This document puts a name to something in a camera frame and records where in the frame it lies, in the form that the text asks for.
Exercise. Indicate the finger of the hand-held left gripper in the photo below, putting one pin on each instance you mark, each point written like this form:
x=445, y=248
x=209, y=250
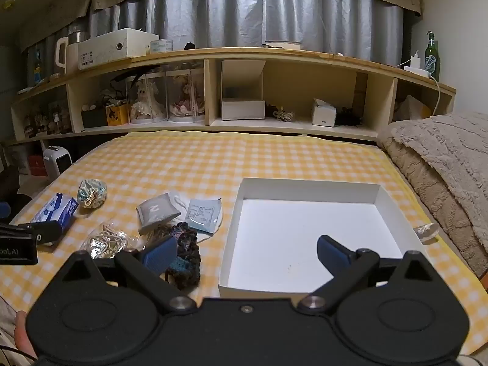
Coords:
x=15, y=209
x=45, y=232

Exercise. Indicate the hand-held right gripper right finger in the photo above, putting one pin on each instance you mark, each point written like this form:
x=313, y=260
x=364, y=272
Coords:
x=332, y=253

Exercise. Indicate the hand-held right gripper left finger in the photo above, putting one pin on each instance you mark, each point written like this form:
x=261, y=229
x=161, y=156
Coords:
x=162, y=253

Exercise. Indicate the white shallow cardboard box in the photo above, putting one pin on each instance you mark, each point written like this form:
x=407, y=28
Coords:
x=305, y=236

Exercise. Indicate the blue floral brocade pouch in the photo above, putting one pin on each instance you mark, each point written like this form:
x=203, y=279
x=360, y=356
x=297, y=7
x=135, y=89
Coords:
x=92, y=194

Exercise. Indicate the blue white tissue packet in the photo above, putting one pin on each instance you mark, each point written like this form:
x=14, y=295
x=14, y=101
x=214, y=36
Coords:
x=55, y=213

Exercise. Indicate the dark crocheted pouch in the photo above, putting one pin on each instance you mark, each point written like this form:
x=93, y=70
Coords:
x=186, y=259

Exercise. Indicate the dark cloth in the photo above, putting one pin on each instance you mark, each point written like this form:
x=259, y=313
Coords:
x=8, y=183

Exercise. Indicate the grey fabric sachet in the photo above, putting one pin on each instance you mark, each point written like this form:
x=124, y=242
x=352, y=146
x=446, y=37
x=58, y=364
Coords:
x=157, y=213

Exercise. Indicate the red box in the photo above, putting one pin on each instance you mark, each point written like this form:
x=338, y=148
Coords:
x=37, y=166

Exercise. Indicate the pale blue printed packet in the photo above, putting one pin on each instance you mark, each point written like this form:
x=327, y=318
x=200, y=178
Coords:
x=204, y=215

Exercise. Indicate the white space heater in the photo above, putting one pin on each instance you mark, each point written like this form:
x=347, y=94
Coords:
x=57, y=162

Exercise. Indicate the group of small figurines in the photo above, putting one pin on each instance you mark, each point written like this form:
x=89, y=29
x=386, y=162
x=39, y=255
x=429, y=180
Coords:
x=47, y=120

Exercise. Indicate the small clear plastic wrapper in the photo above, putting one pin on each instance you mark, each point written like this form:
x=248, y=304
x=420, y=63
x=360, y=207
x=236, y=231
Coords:
x=426, y=232

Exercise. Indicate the yellow checked bed sheet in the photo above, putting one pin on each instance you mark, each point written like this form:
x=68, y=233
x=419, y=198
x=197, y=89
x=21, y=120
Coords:
x=213, y=160

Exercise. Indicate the black box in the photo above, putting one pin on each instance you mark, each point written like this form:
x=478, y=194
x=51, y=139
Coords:
x=93, y=119

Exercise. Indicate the yellow box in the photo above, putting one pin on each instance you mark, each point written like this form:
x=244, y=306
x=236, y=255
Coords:
x=116, y=116

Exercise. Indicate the beige fluffy blanket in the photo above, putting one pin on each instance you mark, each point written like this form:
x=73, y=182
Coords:
x=438, y=167

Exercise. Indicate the black tangled item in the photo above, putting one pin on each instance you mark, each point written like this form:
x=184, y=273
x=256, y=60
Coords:
x=347, y=117

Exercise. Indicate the small white box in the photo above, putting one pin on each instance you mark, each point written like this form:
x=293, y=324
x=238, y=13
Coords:
x=323, y=113

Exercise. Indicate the dark glass bottle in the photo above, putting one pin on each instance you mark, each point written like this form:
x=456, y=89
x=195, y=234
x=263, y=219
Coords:
x=37, y=68

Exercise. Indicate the clear doll display case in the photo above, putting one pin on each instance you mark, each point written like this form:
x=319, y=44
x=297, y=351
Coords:
x=146, y=99
x=186, y=97

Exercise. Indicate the white electric kettle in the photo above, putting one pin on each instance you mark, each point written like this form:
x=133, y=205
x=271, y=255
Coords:
x=66, y=57

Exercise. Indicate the white plastic bag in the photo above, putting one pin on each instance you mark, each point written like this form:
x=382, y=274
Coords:
x=413, y=106

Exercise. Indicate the white open box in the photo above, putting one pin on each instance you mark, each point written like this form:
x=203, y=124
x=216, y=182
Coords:
x=242, y=99

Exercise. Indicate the wooden shelf unit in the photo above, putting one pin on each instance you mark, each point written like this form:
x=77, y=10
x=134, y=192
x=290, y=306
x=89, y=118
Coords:
x=289, y=84

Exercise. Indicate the metal can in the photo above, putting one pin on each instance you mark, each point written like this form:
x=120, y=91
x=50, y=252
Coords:
x=78, y=37

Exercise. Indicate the long white box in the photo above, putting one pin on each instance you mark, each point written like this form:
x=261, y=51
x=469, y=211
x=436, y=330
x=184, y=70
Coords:
x=110, y=47

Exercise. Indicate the white charger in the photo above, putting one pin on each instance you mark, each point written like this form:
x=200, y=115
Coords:
x=415, y=64

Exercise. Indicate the round tin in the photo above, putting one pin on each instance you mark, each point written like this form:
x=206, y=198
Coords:
x=161, y=46

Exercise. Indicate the small black item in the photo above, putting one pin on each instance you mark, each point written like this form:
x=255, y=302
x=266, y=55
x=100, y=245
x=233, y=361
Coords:
x=190, y=45

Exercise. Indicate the white round plate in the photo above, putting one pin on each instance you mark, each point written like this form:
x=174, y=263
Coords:
x=284, y=44

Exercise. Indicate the green glass bottle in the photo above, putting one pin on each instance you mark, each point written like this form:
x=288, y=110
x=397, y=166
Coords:
x=432, y=59

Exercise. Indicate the grey curtain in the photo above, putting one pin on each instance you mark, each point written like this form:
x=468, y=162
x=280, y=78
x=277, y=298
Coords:
x=244, y=15

